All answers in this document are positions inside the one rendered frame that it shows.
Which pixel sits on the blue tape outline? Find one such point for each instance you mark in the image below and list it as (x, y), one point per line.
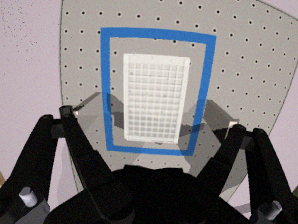
(106, 33)

